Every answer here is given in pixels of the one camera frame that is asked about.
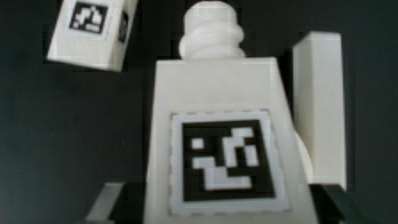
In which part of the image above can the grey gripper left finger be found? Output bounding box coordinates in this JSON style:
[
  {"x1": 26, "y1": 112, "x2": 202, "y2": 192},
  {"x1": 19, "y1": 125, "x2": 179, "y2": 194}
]
[{"x1": 85, "y1": 182, "x2": 124, "y2": 224}]

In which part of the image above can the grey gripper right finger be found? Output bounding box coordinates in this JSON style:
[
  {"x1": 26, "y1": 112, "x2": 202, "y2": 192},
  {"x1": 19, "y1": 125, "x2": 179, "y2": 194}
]
[{"x1": 308, "y1": 184, "x2": 371, "y2": 224}]

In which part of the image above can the white round stool seat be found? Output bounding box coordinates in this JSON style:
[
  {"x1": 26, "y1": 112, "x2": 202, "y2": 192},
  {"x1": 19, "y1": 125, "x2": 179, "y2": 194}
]
[{"x1": 294, "y1": 136, "x2": 312, "y2": 184}]

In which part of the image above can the white right rail block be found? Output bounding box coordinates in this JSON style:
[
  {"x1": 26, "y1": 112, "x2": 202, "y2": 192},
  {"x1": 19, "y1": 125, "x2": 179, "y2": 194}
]
[{"x1": 292, "y1": 31, "x2": 346, "y2": 187}]

